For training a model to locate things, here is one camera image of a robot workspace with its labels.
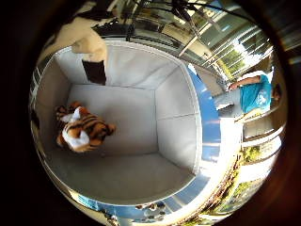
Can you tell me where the orange striped tiger plush toy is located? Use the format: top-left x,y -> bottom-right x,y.
55,101 -> 117,153

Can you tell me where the person in teal shirt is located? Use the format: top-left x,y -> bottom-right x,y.
213,73 -> 282,119

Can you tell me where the white fabric container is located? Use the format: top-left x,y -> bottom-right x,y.
31,40 -> 203,206

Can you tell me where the cream plush toy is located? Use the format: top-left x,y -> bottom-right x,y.
143,209 -> 166,221

